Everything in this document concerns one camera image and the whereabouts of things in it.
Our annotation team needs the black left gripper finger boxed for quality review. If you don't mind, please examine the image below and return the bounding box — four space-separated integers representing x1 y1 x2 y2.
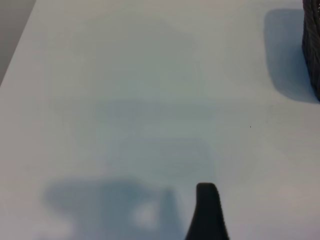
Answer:
184 182 230 240

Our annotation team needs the dark brown wicker basket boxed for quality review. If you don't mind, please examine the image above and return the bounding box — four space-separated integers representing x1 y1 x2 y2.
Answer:
301 0 320 102

